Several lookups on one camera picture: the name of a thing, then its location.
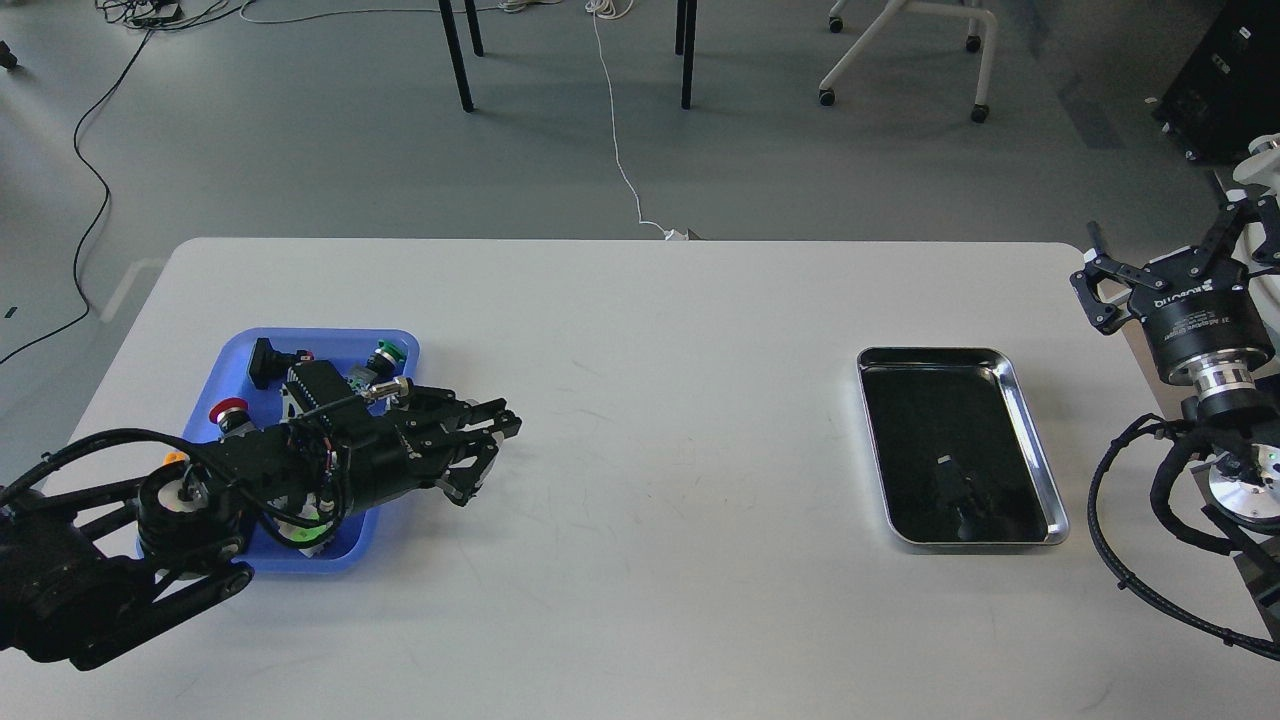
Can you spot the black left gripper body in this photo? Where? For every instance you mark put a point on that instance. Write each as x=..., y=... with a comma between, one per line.
x=391, y=454

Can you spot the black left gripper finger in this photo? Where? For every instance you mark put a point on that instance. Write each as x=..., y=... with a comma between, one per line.
x=459, y=471
x=431, y=409

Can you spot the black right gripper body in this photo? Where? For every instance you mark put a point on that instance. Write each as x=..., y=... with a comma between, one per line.
x=1203, y=307

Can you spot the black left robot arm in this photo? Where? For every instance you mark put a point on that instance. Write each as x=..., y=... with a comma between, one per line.
x=94, y=573

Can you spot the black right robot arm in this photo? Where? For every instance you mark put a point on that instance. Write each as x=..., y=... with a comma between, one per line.
x=1216, y=489

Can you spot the blue plastic tray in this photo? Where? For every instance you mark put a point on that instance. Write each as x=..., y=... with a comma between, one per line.
x=345, y=545

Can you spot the white chair right edge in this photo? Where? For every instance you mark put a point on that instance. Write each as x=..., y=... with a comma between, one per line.
x=1262, y=167

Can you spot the black equipment case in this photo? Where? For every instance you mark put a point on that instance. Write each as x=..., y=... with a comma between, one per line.
x=1227, y=94

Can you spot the red emergency stop button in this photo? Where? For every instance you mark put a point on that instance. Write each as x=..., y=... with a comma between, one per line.
x=232, y=417

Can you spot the silver metal tray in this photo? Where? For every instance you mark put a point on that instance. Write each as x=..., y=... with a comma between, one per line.
x=959, y=461

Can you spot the white rolling chair base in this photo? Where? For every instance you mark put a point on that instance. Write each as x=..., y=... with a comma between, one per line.
x=883, y=54

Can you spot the black table leg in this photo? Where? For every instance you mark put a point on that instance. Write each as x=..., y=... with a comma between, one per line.
x=684, y=45
x=454, y=46

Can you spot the black table leg right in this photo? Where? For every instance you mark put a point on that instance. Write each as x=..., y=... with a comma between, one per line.
x=684, y=45

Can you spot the green push button switch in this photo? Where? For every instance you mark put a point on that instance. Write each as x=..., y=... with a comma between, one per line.
x=382, y=365

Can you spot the light green switch module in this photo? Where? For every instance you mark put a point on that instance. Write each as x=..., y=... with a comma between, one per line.
x=306, y=540

